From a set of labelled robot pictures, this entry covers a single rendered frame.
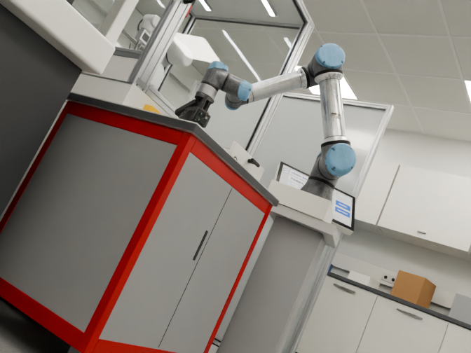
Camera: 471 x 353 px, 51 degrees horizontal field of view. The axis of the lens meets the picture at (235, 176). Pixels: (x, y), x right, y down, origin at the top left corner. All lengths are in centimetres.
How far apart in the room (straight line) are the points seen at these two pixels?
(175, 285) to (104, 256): 26
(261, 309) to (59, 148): 93
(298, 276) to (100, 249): 81
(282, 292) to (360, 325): 280
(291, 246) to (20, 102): 108
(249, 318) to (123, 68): 110
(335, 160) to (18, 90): 112
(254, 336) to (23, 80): 118
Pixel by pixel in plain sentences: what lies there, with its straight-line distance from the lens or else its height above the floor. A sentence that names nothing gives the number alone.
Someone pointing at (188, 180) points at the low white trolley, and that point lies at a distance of 143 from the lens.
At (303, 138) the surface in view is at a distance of 398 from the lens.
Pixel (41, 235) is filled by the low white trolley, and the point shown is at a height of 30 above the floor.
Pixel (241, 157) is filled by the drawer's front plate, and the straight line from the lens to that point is 207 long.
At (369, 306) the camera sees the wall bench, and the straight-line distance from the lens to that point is 469.
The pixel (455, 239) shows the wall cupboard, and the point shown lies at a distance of 505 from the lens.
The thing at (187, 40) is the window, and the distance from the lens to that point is 224.
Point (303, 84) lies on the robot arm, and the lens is 218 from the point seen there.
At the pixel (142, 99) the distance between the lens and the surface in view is 206.
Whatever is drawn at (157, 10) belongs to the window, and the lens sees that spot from 221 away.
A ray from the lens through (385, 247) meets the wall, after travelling 555.
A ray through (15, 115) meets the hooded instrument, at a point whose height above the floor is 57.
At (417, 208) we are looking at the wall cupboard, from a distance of 522.
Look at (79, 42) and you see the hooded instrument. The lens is 153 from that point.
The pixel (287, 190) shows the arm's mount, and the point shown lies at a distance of 195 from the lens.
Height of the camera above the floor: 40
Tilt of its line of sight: 11 degrees up
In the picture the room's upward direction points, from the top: 25 degrees clockwise
